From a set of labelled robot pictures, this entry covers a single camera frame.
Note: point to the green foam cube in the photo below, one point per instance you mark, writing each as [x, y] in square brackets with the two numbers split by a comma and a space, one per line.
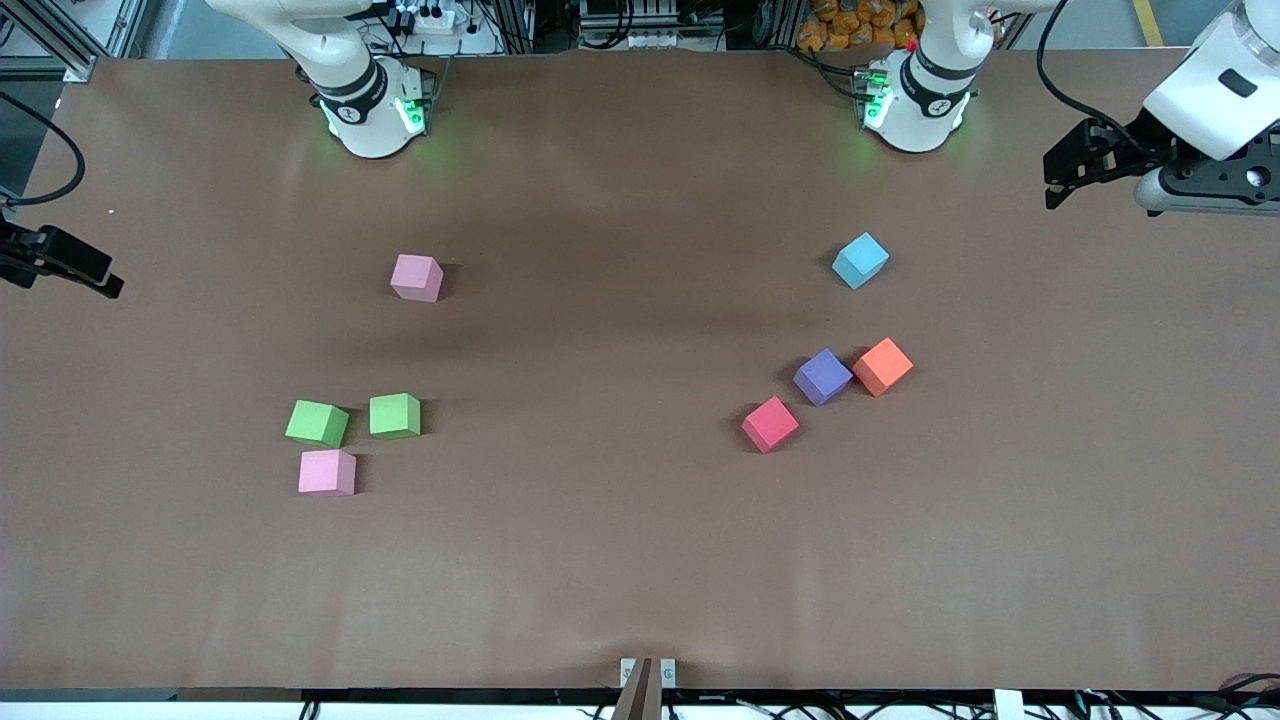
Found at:
[395, 417]
[317, 425]

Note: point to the brown table cover sheet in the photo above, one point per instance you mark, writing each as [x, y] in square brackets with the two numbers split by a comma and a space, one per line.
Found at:
[640, 550]

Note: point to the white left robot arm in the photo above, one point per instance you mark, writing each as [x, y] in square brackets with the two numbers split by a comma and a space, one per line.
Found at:
[925, 100]

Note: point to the white rack device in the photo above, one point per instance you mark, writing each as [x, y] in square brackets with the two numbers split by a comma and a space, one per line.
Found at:
[650, 25]

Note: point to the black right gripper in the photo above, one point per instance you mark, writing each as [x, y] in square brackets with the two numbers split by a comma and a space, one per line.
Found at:
[30, 252]

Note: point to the small metal table bracket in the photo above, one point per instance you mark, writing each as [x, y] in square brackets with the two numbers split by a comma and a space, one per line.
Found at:
[668, 672]

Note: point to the bag of orange fruit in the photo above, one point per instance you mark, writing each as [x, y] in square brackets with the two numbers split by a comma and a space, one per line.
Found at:
[850, 25]

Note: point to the light blue foam cube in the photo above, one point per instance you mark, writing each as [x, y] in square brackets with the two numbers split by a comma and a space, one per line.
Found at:
[860, 262]

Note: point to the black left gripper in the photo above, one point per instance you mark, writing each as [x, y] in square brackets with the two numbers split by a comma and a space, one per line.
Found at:
[1138, 141]

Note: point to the orange foam cube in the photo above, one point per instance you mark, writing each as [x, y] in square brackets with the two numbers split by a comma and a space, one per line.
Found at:
[883, 367]

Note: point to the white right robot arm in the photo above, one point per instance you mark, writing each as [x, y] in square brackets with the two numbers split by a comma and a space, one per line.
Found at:
[365, 110]

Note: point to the purple foam cube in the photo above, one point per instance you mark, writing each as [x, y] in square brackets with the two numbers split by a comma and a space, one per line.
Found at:
[822, 378]

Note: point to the red foam cube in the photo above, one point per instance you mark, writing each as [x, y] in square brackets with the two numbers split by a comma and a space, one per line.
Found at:
[770, 425]

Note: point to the white power strip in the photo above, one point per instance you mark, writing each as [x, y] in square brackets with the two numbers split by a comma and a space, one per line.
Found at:
[430, 18]

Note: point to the pink foam cube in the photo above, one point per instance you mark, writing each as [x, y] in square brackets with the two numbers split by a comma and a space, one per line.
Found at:
[415, 280]
[327, 473]

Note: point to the aluminium frame profile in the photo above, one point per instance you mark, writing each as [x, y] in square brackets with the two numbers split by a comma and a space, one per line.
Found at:
[40, 68]

